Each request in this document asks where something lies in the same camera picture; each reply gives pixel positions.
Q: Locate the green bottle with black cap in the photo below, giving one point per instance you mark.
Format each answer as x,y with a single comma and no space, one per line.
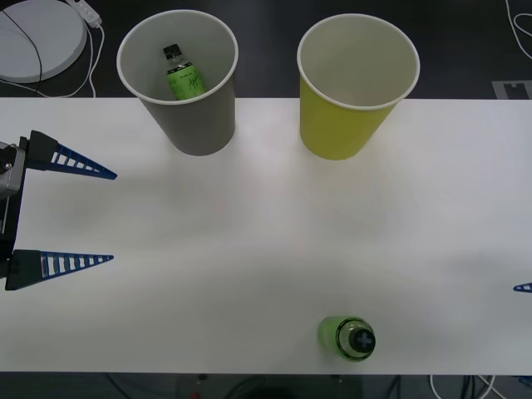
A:
185,83

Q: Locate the white round lamp base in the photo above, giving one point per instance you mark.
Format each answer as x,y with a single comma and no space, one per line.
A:
54,41

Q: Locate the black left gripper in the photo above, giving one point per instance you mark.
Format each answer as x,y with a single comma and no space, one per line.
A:
10,224

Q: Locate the grey plastic waste bin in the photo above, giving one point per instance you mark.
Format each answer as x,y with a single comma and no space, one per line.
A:
199,124

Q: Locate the white power strip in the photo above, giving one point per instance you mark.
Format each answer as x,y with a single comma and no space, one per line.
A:
89,12

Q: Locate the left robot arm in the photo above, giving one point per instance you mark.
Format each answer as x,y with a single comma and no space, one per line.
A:
8,178

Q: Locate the green bottle with crossed cap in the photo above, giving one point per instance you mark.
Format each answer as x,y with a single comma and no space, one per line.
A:
332,336

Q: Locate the yellow-green plastic waste bin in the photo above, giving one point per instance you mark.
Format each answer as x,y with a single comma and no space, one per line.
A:
332,129

